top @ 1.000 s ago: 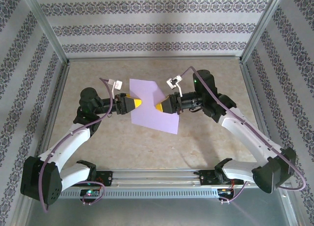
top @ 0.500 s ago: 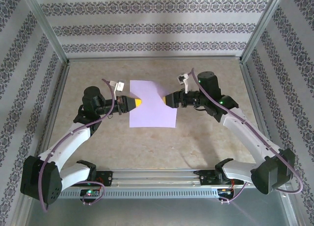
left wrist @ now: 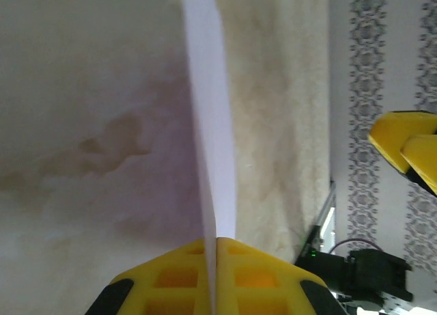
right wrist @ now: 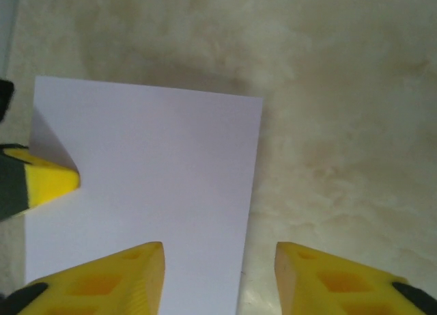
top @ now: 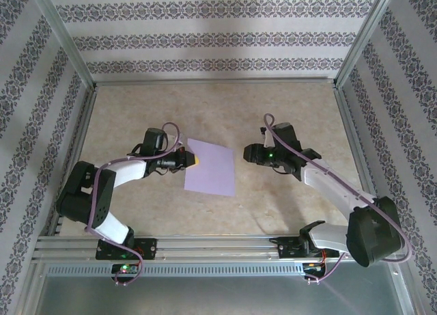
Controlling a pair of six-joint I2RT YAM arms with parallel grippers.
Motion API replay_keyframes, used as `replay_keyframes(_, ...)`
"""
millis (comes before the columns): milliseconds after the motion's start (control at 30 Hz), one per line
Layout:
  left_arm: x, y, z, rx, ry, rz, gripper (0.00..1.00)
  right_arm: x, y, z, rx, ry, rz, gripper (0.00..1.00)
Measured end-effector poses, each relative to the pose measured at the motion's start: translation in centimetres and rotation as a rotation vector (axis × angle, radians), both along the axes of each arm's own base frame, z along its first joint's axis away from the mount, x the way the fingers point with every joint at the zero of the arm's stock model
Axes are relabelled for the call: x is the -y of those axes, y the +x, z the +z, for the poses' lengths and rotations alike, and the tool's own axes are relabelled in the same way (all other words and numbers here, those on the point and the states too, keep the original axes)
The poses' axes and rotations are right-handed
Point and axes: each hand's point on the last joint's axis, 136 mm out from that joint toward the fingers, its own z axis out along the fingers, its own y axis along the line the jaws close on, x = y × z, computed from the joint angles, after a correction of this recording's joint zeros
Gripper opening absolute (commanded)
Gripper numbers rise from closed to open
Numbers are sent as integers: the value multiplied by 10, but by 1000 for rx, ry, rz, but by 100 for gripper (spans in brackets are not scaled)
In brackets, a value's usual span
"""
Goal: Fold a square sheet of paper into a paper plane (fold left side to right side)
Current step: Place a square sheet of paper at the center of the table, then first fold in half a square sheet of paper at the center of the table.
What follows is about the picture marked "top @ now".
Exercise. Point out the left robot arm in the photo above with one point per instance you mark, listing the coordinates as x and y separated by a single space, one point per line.
119 169

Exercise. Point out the grey metal sheet panel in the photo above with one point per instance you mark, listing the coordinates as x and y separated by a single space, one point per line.
211 296

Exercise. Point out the aluminium frame post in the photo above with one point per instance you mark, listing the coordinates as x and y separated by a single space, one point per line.
363 38
65 38

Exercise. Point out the aluminium mounting rail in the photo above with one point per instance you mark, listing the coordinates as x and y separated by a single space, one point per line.
211 246

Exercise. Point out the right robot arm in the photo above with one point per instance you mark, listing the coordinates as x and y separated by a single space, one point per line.
327 181

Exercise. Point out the aluminium rear frame rail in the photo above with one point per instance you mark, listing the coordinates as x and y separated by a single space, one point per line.
211 80

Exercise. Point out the aluminium side frame rail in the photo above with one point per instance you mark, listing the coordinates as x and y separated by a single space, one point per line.
73 158
358 151

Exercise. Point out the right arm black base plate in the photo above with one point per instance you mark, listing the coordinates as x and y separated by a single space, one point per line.
288 248

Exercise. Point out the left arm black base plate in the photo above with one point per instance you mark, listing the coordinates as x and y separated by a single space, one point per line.
150 249

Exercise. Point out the lilac square paper sheet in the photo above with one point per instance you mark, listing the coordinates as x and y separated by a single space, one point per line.
211 168

